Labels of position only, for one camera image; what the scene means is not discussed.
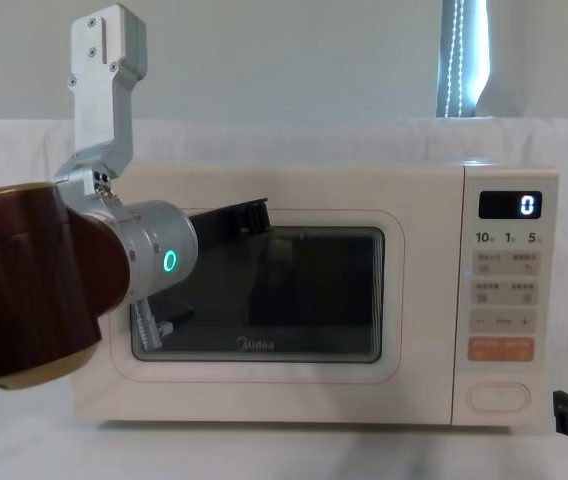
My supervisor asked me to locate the cream microwave oven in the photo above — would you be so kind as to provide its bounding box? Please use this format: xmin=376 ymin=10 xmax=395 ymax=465
xmin=71 ymin=160 xmax=561 ymax=432

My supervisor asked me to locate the silver cable plug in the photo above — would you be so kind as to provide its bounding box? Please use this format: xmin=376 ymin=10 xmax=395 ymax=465
xmin=132 ymin=298 xmax=174 ymax=350

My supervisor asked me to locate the white curtain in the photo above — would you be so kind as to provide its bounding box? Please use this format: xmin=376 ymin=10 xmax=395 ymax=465
xmin=0 ymin=0 xmax=445 ymax=124
xmin=474 ymin=0 xmax=568 ymax=121

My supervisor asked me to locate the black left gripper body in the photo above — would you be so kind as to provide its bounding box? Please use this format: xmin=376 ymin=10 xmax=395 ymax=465
xmin=148 ymin=202 xmax=253 ymax=326

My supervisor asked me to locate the white table cloth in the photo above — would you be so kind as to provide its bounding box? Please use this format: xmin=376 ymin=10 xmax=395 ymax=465
xmin=0 ymin=344 xmax=568 ymax=480

